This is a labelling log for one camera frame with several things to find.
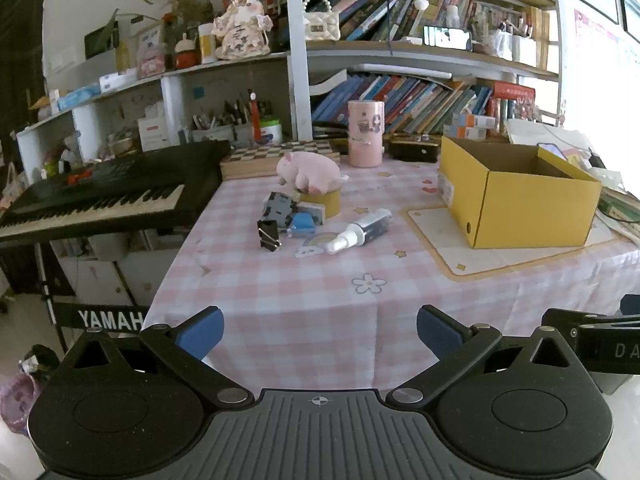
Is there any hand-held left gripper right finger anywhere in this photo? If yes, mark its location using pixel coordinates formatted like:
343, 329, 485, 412
385, 304, 583, 409

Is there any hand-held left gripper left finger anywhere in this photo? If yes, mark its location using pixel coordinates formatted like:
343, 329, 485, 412
60, 305, 255, 408

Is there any black binder clip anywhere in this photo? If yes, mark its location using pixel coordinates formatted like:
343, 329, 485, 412
256, 219, 283, 252

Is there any clear spray bottle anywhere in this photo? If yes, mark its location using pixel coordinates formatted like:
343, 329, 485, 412
324, 208, 393, 255

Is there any yellow cardboard box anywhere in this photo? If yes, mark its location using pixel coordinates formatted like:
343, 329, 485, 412
437, 135, 603, 250

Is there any small blue and white box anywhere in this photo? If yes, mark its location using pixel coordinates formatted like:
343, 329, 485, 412
287, 212, 317, 237

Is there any grey toy car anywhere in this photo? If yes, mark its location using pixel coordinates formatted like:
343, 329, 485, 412
262, 191, 301, 223

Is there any yellow tape roll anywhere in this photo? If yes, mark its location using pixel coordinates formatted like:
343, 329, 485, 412
295, 186, 343, 218

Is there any pink pig plush toy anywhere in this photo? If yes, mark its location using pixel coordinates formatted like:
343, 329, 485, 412
276, 152, 348, 195

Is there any pink checkered cloth desktop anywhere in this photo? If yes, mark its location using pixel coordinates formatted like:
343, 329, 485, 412
142, 147, 640, 391

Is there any white cabinet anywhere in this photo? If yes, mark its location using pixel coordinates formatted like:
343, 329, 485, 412
55, 230, 187, 307

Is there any beige desk mat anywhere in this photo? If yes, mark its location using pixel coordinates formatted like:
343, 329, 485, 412
404, 204, 626, 282

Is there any black keyboard stand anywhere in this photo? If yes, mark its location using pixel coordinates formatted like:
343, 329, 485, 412
35, 232, 151, 356

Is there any black electronic keyboard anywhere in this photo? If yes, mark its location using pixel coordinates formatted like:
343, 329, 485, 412
0, 140, 232, 248

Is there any dark brown wooden box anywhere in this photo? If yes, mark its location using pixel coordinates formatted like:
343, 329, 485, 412
389, 134, 443, 163

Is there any wooden chessboard box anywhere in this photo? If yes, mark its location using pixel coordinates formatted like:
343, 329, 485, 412
220, 140, 342, 181

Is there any stack of papers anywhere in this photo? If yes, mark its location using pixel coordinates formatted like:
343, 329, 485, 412
505, 119, 593, 153

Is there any pink plastic bag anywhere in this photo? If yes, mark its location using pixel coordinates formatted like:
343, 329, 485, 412
0, 345, 61, 436

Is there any grey pen tray with pens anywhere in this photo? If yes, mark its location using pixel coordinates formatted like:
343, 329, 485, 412
192, 100, 253, 143

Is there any orange and white box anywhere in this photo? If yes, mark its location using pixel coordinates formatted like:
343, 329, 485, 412
442, 125, 487, 139
452, 114, 497, 128

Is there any white box with red label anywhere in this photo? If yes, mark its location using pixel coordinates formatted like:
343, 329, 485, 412
137, 102, 168, 151

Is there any white jar with green lid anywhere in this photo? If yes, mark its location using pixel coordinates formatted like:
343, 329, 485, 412
259, 116, 283, 145

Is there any pink cylindrical tin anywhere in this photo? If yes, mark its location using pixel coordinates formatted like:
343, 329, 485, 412
347, 100, 386, 168

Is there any row of leaning books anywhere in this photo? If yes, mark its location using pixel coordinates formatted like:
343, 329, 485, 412
310, 72, 538, 136

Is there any thick red book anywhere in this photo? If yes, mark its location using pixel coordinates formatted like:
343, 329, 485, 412
492, 81, 537, 101

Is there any flat white box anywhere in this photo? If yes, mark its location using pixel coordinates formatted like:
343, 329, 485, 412
99, 69, 138, 93

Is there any blue tissue pack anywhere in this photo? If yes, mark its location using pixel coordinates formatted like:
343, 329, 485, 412
56, 85, 103, 111

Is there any pink candy jar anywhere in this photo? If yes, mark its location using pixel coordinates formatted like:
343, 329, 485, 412
136, 42, 167, 79

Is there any white pen holder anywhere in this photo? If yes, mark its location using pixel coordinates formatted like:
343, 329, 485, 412
487, 17, 538, 68

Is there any red and white bottle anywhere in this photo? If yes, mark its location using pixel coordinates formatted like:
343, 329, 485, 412
172, 32, 197, 70

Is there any yellow and white can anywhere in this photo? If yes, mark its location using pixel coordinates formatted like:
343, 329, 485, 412
198, 22, 219, 65

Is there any white bookshelf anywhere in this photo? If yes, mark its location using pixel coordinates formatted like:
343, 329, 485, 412
15, 0, 568, 181

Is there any cream cat figurine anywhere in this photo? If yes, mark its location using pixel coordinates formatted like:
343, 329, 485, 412
212, 0, 273, 61

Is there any white quilted handbag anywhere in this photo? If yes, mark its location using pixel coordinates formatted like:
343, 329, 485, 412
302, 0, 342, 43

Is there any row of stacked books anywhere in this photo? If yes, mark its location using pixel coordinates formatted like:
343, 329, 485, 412
330, 0, 506, 43

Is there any pink wall poster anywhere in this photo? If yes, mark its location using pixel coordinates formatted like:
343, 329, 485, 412
574, 9, 640, 76

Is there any black picture frame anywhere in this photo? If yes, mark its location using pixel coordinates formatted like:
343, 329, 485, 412
84, 22, 121, 60

